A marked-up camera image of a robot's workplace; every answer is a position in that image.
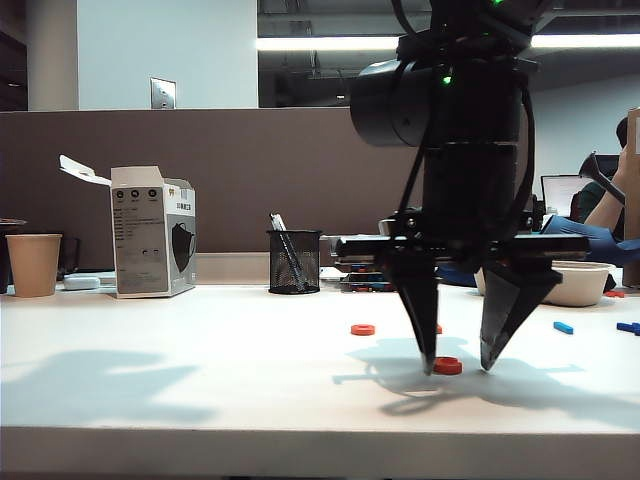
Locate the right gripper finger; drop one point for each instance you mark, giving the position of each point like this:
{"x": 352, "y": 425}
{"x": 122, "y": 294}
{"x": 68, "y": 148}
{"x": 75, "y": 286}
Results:
{"x": 505, "y": 305}
{"x": 420, "y": 300}

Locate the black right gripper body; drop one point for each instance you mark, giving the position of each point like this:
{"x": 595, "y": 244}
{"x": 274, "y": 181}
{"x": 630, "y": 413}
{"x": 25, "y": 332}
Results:
{"x": 470, "y": 185}

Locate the blue letter l magnet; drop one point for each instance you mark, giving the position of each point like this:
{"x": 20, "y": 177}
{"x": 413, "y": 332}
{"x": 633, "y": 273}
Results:
{"x": 563, "y": 327}

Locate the red letter o magnet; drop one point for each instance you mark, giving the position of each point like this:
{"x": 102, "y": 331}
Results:
{"x": 363, "y": 329}

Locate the red letter c magnet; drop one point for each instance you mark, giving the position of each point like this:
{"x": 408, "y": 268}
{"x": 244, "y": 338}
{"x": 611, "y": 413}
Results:
{"x": 450, "y": 366}

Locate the bare person forearm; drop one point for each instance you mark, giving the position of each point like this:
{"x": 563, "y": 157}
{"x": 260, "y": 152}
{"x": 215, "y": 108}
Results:
{"x": 602, "y": 210}

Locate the small red letter magnet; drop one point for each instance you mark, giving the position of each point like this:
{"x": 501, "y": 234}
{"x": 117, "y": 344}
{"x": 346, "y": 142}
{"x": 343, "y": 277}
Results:
{"x": 615, "y": 294}

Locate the dark blue letter magnet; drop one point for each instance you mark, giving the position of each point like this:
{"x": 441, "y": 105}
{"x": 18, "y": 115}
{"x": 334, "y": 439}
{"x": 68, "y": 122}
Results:
{"x": 629, "y": 327}

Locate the beige oval container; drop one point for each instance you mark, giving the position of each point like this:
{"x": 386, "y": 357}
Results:
{"x": 582, "y": 286}

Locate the bright computer monitor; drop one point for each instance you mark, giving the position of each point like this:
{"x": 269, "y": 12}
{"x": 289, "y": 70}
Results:
{"x": 557, "y": 192}

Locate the person in green shirt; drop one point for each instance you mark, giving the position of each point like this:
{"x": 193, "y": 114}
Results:
{"x": 586, "y": 196}

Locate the black mesh pen holder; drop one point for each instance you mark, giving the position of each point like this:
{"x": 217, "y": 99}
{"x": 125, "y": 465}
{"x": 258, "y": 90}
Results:
{"x": 295, "y": 265}

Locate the black white pen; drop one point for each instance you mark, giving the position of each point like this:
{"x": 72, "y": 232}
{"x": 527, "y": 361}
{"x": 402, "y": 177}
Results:
{"x": 278, "y": 223}

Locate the brown cardboard box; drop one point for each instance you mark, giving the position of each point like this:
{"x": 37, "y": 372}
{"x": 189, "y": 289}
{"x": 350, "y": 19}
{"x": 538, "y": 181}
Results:
{"x": 634, "y": 200}

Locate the long ceiling light strip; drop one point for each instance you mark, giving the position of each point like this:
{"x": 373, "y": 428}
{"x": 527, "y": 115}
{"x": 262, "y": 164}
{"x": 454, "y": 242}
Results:
{"x": 325, "y": 43}

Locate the brown fabric desk partition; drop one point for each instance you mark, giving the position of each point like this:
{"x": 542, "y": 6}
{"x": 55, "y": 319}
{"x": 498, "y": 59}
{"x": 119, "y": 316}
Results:
{"x": 200, "y": 160}

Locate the white grey mask box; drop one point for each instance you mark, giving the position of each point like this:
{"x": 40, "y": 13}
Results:
{"x": 142, "y": 240}

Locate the small white case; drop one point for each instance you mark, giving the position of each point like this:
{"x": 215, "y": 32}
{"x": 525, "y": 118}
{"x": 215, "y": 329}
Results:
{"x": 81, "y": 282}

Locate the dark glass tumbler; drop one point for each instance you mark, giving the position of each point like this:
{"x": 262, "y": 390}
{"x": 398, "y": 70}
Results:
{"x": 70, "y": 255}

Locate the brown paper cup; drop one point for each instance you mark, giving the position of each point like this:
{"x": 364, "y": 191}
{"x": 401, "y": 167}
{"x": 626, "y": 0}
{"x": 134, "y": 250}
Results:
{"x": 33, "y": 265}

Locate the metal wall plate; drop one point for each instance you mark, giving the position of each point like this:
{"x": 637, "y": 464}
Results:
{"x": 162, "y": 93}

